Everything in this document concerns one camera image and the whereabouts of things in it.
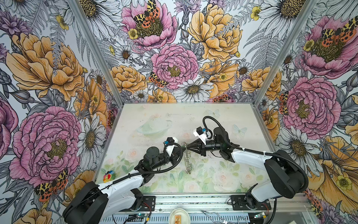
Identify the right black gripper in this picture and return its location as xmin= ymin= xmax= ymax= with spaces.
xmin=187 ymin=138 xmax=222 ymax=156

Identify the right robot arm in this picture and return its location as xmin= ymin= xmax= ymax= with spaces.
xmin=185 ymin=127 xmax=309 ymax=210

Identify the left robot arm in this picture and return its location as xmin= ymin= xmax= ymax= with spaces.
xmin=62 ymin=143 xmax=185 ymax=224

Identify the colourful toy at table edge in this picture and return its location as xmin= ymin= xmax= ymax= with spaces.
xmin=103 ymin=170 xmax=116 ymax=183

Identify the green circuit board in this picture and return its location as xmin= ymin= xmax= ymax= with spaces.
xmin=127 ymin=213 xmax=151 ymax=222

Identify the white round dish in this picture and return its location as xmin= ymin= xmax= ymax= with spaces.
xmin=168 ymin=208 xmax=191 ymax=224

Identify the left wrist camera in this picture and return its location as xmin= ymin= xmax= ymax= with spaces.
xmin=164 ymin=137 xmax=178 ymax=156

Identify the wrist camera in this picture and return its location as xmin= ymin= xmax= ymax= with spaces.
xmin=193 ymin=127 xmax=208 ymax=145
xmin=164 ymin=137 xmax=178 ymax=156

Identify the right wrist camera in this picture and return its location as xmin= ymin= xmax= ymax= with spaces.
xmin=193 ymin=127 xmax=208 ymax=145

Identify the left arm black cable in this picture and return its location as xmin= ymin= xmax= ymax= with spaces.
xmin=64 ymin=142 xmax=184 ymax=208

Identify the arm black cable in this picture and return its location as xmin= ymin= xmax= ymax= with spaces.
xmin=202 ymin=116 xmax=309 ymax=194
xmin=64 ymin=142 xmax=184 ymax=208

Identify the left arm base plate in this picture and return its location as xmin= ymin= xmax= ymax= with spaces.
xmin=118 ymin=196 xmax=156 ymax=212

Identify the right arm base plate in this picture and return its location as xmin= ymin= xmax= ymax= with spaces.
xmin=229 ymin=195 xmax=271 ymax=211

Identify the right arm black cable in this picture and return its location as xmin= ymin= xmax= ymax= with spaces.
xmin=202 ymin=116 xmax=309 ymax=194

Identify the aluminium front rail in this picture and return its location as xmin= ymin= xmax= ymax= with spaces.
xmin=143 ymin=193 xmax=310 ymax=213

